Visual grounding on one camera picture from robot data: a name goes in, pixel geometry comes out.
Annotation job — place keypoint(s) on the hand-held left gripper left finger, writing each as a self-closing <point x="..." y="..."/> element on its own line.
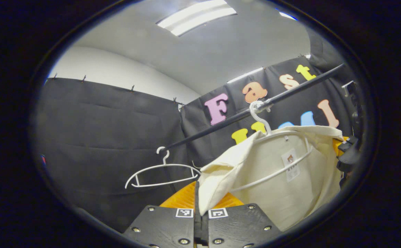
<point x="166" y="225"/>

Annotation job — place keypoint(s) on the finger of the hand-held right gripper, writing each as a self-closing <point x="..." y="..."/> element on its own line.
<point x="349" y="160"/>
<point x="348" y="144"/>

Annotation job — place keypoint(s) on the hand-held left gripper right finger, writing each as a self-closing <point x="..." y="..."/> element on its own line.
<point x="238" y="225"/>

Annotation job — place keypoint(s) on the cream shirt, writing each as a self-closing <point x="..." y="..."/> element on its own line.
<point x="221" y="172"/>

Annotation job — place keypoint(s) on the empty white hanger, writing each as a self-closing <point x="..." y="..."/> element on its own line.
<point x="178" y="164"/>

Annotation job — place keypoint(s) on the white hanger holding shirt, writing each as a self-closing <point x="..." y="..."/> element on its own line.
<point x="263" y="122"/>

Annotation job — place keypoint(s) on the black rack upright pole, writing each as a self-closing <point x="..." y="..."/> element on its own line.
<point x="359" y="113"/>

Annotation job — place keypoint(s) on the black backdrop cloth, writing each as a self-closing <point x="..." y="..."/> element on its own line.
<point x="100" y="137"/>

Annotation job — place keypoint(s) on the small ceiling light panel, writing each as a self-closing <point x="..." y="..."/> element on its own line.
<point x="287" y="15"/>

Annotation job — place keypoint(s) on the large ceiling light panel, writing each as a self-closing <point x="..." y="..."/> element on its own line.
<point x="197" y="17"/>

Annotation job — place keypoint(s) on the black clothes rail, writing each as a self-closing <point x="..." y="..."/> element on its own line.
<point x="300" y="85"/>

